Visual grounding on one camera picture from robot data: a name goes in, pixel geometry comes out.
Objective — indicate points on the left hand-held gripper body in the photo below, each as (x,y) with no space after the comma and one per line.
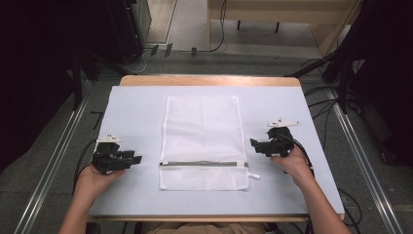
(107,161)

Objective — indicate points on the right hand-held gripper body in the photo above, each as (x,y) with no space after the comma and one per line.
(281,143)

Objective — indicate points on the person's left hand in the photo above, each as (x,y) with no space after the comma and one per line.
(94,183)

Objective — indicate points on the person's right hand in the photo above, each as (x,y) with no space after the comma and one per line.
(293,165)

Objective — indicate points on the pale blue table mat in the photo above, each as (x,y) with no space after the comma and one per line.
(136,113)

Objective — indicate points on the white mesh laundry bag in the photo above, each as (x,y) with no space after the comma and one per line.
(203,136)

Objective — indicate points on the wooden table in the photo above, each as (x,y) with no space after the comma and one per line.
(207,80)

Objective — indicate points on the black metal stand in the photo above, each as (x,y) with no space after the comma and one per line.
(97,65)
(341,71)

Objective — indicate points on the person's beige pants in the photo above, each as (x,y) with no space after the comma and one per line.
(207,228)

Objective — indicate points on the black curtain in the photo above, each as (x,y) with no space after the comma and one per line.
(39,65)
(386,65)

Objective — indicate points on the light wooden bench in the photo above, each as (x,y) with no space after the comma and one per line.
(282,9)

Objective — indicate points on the grey cabinet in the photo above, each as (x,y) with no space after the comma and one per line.
(142,19)

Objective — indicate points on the metal floor rail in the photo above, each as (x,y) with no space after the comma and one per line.
(363,162)
(55,162)

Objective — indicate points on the black floor bracket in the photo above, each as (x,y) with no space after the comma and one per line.
(154,49)
(194,51)
(168,49)

